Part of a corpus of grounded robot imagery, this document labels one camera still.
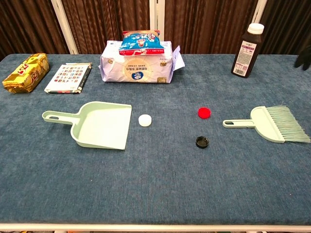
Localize white bottle cap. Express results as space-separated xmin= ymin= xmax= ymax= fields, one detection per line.
xmin=138 ymin=114 xmax=153 ymax=127

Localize black bottle cap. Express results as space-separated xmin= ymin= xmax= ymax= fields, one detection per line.
xmin=195 ymin=136 xmax=211 ymax=149

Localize white table frame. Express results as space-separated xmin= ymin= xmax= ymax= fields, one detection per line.
xmin=0 ymin=222 xmax=311 ymax=233

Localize mint green dustpan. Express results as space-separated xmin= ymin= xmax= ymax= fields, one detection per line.
xmin=41 ymin=101 xmax=133 ymax=150

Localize white tissue pack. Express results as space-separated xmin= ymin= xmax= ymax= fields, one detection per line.
xmin=99 ymin=40 xmax=186 ymax=84

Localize white frame post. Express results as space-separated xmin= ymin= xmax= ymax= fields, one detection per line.
xmin=50 ymin=0 xmax=79 ymax=55
xmin=149 ymin=0 xmax=166 ymax=42
xmin=251 ymin=0 xmax=268 ymax=25

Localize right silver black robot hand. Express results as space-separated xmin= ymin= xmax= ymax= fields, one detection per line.
xmin=294 ymin=46 xmax=311 ymax=71

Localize red bottle cap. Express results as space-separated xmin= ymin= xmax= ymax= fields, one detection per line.
xmin=197 ymin=107 xmax=212 ymax=120

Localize mint green hand broom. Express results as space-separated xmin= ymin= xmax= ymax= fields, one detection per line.
xmin=222 ymin=105 xmax=311 ymax=144

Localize blue snack bag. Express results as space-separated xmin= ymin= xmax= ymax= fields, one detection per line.
xmin=118 ymin=30 xmax=165 ymax=56

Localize brown curtain panel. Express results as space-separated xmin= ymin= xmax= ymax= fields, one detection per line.
xmin=259 ymin=0 xmax=311 ymax=56
xmin=164 ymin=0 xmax=258 ymax=54
xmin=60 ymin=0 xmax=151 ymax=54
xmin=0 ymin=0 xmax=70 ymax=61

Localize blue table cloth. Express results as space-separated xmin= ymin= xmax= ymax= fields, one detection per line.
xmin=0 ymin=53 xmax=311 ymax=225

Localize white patterned packet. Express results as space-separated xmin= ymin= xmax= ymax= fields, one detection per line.
xmin=44 ymin=62 xmax=93 ymax=95

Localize dark brown bottle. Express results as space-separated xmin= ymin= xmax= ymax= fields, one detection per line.
xmin=230 ymin=23 xmax=265 ymax=79

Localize gold snack package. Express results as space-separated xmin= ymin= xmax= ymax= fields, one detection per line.
xmin=1 ymin=53 xmax=50 ymax=94

